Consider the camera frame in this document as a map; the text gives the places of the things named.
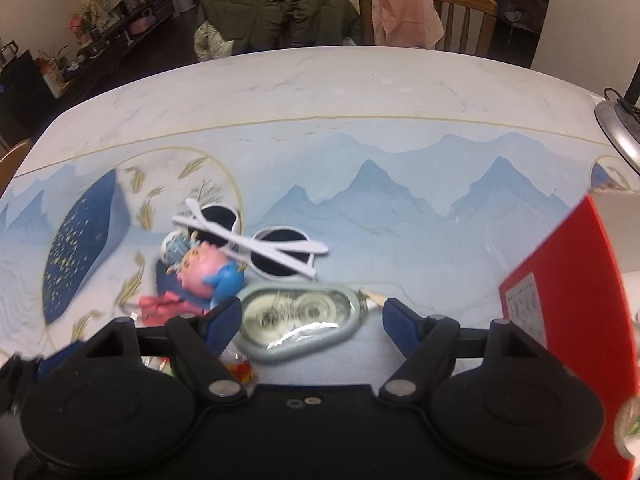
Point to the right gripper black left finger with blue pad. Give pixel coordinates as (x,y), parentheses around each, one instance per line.
(198,343)

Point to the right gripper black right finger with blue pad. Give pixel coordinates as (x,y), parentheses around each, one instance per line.
(428,346)

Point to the pink pig toy figure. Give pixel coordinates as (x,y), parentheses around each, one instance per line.
(200,268)

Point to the grey correction tape dispenser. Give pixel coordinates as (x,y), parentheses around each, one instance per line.
(284,321)

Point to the white frame sunglasses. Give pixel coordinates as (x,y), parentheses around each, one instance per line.
(278,252)

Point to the red orange toy keychain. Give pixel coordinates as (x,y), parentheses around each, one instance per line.
(236,363)

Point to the blue mountain table mat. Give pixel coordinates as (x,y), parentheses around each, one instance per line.
(434,213)

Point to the red white cardboard box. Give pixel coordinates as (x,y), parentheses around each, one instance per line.
(577,294)

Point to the clear jar silver lid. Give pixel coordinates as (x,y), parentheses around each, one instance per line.
(626,429)

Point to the wooden chair at left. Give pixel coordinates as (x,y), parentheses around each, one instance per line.
(11,161)

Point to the silver desk lamp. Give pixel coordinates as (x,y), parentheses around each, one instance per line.
(618,117)

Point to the dark tv cabinet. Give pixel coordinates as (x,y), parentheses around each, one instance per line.
(34,90)

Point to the pink cloth on chair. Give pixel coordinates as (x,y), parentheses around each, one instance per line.
(406,24)

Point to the olive green jacket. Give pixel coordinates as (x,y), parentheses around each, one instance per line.
(232,27)

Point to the wooden chair with pink cloth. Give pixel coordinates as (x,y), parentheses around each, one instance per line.
(468,24)

